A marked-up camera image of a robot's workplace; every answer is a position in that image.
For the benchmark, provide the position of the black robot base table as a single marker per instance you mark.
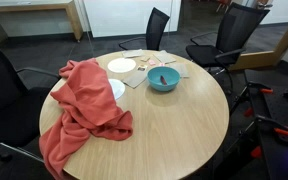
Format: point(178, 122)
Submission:
point(269, 98)

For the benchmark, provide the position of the small tan packet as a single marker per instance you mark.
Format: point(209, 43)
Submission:
point(145, 59)

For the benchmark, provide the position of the black clamp orange handle upper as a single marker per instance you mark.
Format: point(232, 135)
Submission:
point(253, 92)

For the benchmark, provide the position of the red pen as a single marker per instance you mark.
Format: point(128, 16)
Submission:
point(162, 79)

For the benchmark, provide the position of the black office chair right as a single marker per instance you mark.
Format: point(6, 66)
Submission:
point(236, 27)

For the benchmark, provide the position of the black office chair back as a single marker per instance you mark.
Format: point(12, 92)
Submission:
point(155, 29)

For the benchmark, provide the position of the brown paper napkin front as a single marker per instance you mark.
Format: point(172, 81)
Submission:
point(135, 79)

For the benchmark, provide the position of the brown paper napkin back left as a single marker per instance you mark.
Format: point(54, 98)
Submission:
point(132, 53)

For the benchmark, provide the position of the black clamp orange handle lower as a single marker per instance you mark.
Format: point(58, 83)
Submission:
point(248, 146)

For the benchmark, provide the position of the black clamp orange handle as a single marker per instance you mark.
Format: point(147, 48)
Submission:
point(253, 92)
point(248, 146)

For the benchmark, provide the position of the white plate under cloth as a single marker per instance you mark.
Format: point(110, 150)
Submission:
point(118, 88)

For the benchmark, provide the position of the small dark printed packet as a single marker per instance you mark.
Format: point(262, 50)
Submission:
point(142, 67)

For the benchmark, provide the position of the red fleece cloth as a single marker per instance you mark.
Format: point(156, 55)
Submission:
point(89, 109)

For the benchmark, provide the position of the wooden side table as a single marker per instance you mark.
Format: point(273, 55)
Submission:
point(67, 5)

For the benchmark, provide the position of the black office chair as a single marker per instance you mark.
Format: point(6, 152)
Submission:
point(20, 109)
point(236, 27)
point(155, 29)

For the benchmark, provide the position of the white round plate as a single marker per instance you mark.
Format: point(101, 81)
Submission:
point(121, 65)

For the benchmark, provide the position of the teal plastic bowl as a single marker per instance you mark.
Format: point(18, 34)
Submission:
point(171, 76)

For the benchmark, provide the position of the brown paper napkin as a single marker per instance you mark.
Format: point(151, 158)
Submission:
point(132, 53)
point(164, 57)
point(135, 79)
point(181, 69)

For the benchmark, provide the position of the brown paper napkin back right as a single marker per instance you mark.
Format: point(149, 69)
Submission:
point(164, 57)

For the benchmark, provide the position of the black office chair left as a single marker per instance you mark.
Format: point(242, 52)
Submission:
point(20, 109)

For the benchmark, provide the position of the pink small packet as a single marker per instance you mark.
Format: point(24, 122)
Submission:
point(152, 62)

